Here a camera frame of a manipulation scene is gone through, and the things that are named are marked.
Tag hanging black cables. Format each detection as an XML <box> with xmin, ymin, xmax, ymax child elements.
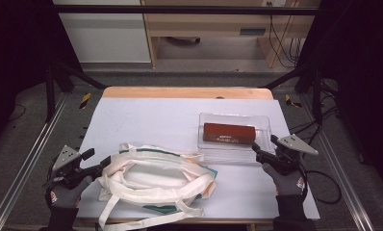
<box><xmin>266</xmin><ymin>1</ymin><xmax>305</xmax><ymax>69</ymax></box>

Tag aluminium floor rail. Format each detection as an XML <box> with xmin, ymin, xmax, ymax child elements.
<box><xmin>298</xmin><ymin>93</ymin><xmax>376</xmax><ymax>231</ymax></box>
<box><xmin>0</xmin><ymin>91</ymin><xmax>70</xmax><ymax>231</ymax></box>

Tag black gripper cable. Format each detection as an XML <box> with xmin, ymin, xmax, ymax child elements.
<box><xmin>300</xmin><ymin>163</ymin><xmax>344</xmax><ymax>206</ymax></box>

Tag red-brown rectangular box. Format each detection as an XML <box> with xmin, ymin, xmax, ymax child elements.
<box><xmin>202</xmin><ymin>121</ymin><xmax>257</xmax><ymax>146</ymax></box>

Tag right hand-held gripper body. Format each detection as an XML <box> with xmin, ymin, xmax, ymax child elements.
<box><xmin>256</xmin><ymin>133</ymin><xmax>319</xmax><ymax>177</ymax></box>

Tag light wooden desk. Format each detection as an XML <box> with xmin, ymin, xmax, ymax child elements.
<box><xmin>140</xmin><ymin>0</ymin><xmax>322</xmax><ymax>69</ymax></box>

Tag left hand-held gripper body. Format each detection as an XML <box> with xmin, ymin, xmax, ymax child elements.
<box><xmin>50</xmin><ymin>144</ymin><xmax>94</xmax><ymax>191</ymax></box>

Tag white cabinet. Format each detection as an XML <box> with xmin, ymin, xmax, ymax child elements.
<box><xmin>52</xmin><ymin>0</ymin><xmax>153</xmax><ymax>64</ymax></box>

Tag wooden table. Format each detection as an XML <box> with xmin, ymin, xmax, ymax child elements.
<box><xmin>74</xmin><ymin>86</ymin><xmax>319</xmax><ymax>231</ymax></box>

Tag black metal stand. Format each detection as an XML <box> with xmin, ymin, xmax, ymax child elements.
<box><xmin>260</xmin><ymin>63</ymin><xmax>325</xmax><ymax>124</ymax></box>
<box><xmin>44</xmin><ymin>61</ymin><xmax>108</xmax><ymax>123</ymax></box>

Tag person's left hand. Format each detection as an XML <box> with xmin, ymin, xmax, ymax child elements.
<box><xmin>45</xmin><ymin>174</ymin><xmax>94</xmax><ymax>212</ymax></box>

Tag person's right hand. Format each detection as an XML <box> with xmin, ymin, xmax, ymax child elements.
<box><xmin>262</xmin><ymin>162</ymin><xmax>309</xmax><ymax>198</ymax></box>

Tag black frame bar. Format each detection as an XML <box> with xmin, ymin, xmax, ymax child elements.
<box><xmin>51</xmin><ymin>4</ymin><xmax>322</xmax><ymax>16</ymax></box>

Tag white canvas tote bag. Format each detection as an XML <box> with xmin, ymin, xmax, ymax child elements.
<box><xmin>96</xmin><ymin>141</ymin><xmax>218</xmax><ymax>231</ymax></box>

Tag white table sheet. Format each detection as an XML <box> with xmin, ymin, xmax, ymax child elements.
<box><xmin>75</xmin><ymin>97</ymin><xmax>321</xmax><ymax>221</ymax></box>

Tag black floor cables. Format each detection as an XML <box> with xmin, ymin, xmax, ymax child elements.
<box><xmin>288</xmin><ymin>80</ymin><xmax>342</xmax><ymax>152</ymax></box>

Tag thin black floor cable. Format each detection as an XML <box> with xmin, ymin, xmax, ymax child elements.
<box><xmin>6</xmin><ymin>103</ymin><xmax>28</xmax><ymax>123</ymax></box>

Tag clear plastic container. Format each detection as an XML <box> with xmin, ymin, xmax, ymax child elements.
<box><xmin>197</xmin><ymin>112</ymin><xmax>276</xmax><ymax>165</ymax></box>

